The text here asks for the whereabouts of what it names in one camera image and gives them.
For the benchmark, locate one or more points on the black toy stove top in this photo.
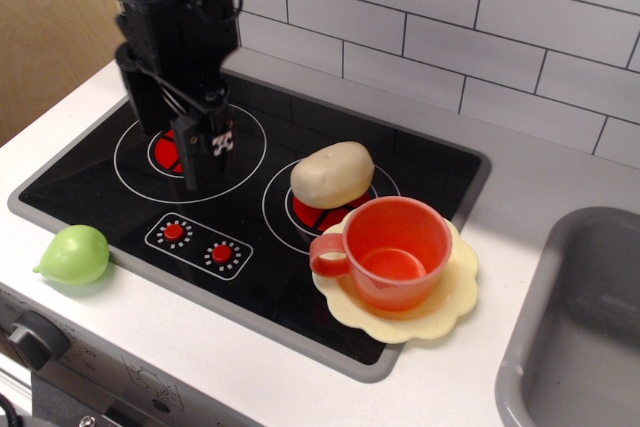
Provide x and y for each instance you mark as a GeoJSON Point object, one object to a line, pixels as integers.
{"type": "Point", "coordinates": [129, 185]}

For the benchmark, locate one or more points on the beige toy potato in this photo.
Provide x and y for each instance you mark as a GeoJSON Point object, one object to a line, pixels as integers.
{"type": "Point", "coordinates": [333, 176]}

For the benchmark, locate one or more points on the red stove button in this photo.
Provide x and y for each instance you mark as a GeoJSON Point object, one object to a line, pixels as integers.
{"type": "Point", "coordinates": [222, 255]}
{"type": "Point", "coordinates": [174, 232]}

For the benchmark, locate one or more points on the red left stove button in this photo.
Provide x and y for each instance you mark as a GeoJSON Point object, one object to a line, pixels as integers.
{"type": "Point", "coordinates": [174, 232]}

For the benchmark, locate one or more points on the wooden side panel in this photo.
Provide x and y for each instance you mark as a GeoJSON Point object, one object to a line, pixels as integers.
{"type": "Point", "coordinates": [48, 48]}

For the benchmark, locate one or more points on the grey sink basin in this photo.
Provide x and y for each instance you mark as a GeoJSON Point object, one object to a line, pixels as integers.
{"type": "Point", "coordinates": [573, 356]}

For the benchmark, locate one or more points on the red right stove button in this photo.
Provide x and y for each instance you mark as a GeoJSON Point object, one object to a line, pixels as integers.
{"type": "Point", "coordinates": [222, 255]}

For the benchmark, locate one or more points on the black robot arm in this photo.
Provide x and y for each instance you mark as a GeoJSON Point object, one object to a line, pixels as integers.
{"type": "Point", "coordinates": [171, 63]}

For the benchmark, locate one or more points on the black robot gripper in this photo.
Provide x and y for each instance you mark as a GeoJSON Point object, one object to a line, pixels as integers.
{"type": "Point", "coordinates": [171, 64]}

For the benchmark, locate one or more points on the grey oven knob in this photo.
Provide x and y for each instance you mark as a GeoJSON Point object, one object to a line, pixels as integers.
{"type": "Point", "coordinates": [37, 340]}

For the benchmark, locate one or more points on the green toy pear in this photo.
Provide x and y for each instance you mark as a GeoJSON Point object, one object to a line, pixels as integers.
{"type": "Point", "coordinates": [77, 255]}

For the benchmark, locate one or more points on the orange plastic cup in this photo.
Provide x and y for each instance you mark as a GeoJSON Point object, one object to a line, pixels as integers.
{"type": "Point", "coordinates": [393, 248]}

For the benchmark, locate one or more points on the pale yellow scalloped plate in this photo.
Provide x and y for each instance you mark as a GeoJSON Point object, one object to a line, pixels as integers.
{"type": "Point", "coordinates": [454, 296]}

